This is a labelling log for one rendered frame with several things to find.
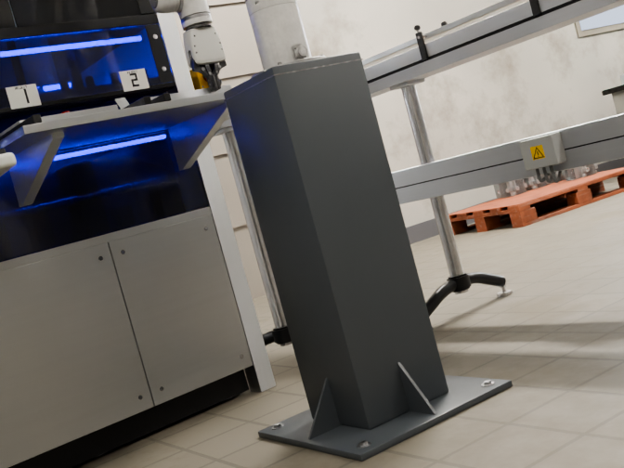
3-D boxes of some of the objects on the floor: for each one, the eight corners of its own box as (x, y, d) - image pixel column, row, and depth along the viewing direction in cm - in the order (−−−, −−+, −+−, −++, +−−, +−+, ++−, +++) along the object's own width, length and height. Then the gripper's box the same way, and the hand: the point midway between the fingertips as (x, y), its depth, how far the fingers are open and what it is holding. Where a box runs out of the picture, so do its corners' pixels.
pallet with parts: (553, 199, 640) (543, 156, 638) (647, 183, 570) (636, 136, 568) (441, 238, 578) (429, 191, 576) (530, 226, 509) (517, 173, 507)
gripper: (180, 22, 224) (200, 90, 225) (227, 18, 233) (245, 83, 234) (167, 32, 230) (186, 97, 231) (213, 26, 239) (231, 90, 240)
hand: (214, 83), depth 232 cm, fingers closed
